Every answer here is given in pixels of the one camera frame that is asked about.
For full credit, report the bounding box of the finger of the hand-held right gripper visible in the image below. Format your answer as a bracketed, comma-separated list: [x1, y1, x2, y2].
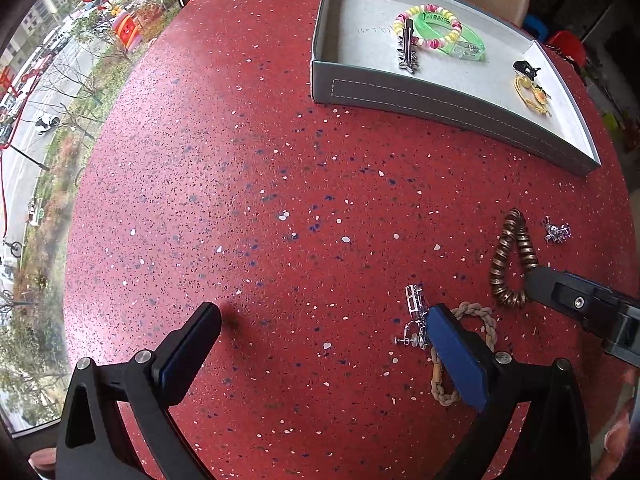
[525, 266, 640, 335]

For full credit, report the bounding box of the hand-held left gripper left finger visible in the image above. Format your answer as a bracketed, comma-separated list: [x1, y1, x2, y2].
[55, 302, 223, 480]

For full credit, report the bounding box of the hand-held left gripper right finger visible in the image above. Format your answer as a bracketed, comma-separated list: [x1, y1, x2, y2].
[425, 304, 593, 480]

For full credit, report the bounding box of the tan braided rope bracelet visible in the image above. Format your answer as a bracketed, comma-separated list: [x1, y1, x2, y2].
[429, 301, 500, 406]

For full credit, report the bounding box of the brown spiral hair tie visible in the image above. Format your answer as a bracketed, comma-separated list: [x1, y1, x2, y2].
[490, 208, 540, 309]

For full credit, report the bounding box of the silver dangle earring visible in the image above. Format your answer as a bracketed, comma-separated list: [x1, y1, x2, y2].
[394, 284, 434, 351]

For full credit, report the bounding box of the yellow flower hair tie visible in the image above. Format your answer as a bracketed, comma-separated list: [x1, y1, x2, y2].
[514, 76, 554, 117]

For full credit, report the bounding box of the green translucent bracelet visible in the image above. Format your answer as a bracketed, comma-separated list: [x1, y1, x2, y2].
[417, 14, 488, 63]

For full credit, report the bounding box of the pink yellow beaded bracelet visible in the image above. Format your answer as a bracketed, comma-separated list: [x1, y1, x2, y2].
[392, 4, 463, 54]

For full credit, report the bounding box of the silver hair clip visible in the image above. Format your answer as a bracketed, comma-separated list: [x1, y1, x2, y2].
[397, 18, 422, 74]

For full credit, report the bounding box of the grey jewelry tray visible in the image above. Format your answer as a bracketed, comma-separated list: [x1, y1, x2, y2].
[310, 0, 602, 177]

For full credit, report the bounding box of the purple silver earring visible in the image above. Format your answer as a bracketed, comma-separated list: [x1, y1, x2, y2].
[544, 216, 574, 244]

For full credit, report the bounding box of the red plastic child chair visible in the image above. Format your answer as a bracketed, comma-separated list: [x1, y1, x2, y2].
[545, 30, 589, 69]

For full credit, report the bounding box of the blue plastic stool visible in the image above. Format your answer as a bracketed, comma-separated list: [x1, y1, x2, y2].
[522, 14, 551, 41]

